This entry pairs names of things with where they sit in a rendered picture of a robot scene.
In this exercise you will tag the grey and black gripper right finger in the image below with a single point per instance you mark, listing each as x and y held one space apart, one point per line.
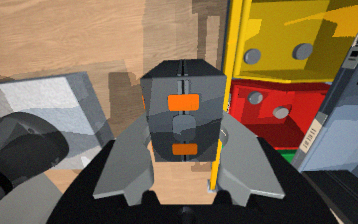
260 178

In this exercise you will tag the green open bin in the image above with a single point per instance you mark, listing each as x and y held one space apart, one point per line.
288 154

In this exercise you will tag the yellow bar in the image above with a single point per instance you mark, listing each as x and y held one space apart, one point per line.
232 33

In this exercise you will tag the red bin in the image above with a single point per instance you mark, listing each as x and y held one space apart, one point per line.
301 99

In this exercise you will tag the yellow open bin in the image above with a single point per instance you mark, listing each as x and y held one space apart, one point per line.
276 27

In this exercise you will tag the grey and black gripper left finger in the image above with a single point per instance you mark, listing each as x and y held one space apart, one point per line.
114 179

